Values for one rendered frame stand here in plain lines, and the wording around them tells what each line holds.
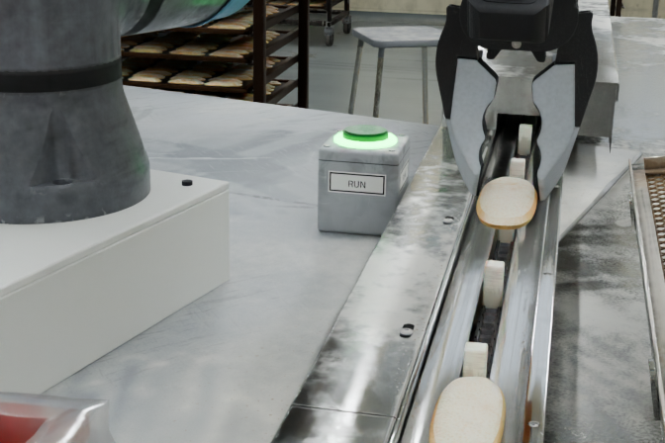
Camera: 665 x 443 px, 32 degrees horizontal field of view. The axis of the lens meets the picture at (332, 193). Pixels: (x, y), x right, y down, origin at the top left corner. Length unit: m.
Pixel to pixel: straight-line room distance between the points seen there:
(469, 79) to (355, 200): 0.28
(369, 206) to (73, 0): 0.34
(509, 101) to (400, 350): 0.56
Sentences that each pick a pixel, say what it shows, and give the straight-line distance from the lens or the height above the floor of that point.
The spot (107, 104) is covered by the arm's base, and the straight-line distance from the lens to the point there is 0.80.
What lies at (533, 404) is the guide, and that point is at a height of 0.86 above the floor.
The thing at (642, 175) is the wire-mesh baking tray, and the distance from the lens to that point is 0.95.
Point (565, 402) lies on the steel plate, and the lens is 0.72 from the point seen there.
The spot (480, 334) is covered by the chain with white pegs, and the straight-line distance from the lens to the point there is 0.75.
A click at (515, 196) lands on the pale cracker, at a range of 0.74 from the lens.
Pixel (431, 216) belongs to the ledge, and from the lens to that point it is 0.91.
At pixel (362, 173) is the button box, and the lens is 0.97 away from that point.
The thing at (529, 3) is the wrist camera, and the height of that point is 1.06.
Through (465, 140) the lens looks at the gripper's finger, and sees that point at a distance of 0.73.
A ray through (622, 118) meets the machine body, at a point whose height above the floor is 0.82.
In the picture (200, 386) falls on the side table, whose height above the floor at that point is 0.82.
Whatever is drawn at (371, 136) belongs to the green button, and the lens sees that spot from 0.98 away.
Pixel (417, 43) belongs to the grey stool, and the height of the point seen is 0.44.
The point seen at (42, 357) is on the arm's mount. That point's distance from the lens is 0.72.
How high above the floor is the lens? 1.14
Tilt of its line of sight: 17 degrees down
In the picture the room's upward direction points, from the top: 1 degrees clockwise
